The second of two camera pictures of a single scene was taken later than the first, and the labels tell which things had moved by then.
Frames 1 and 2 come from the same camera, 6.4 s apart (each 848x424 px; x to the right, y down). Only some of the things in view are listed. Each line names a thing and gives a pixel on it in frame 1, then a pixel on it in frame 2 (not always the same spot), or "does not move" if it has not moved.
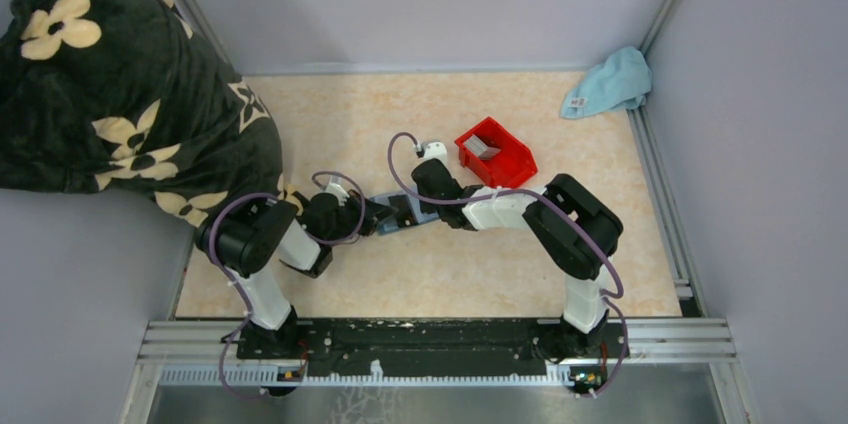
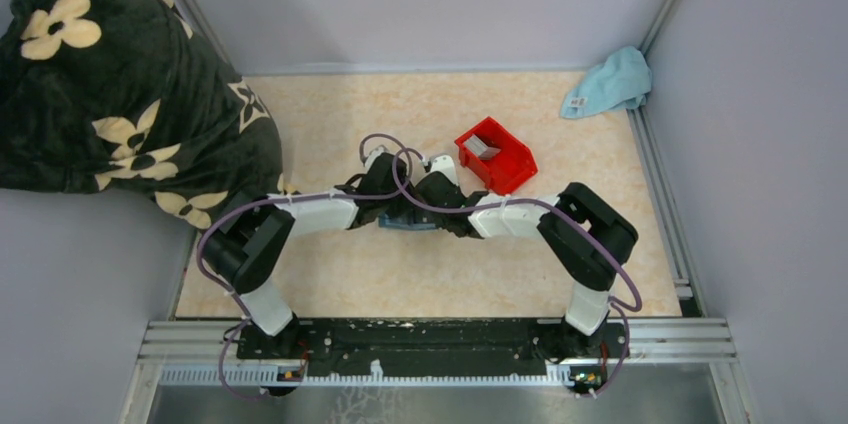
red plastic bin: [496, 155] does not move
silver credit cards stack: [481, 149] does not move
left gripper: [374, 212] -> [409, 185]
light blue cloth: [624, 81] does not move
